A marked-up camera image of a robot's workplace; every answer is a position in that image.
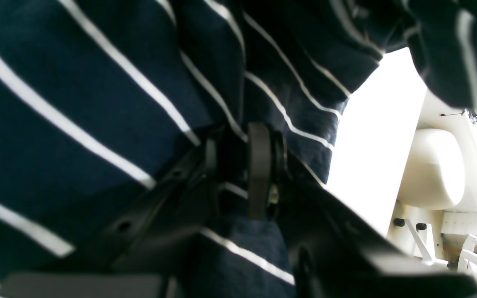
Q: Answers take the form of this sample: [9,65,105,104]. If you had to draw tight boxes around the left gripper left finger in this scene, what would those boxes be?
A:
[0,137,220,298]

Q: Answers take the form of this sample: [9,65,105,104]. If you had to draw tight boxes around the navy white striped t-shirt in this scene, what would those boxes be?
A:
[0,0,477,298]

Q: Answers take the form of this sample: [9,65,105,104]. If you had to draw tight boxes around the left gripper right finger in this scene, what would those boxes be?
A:
[248,123,477,298]

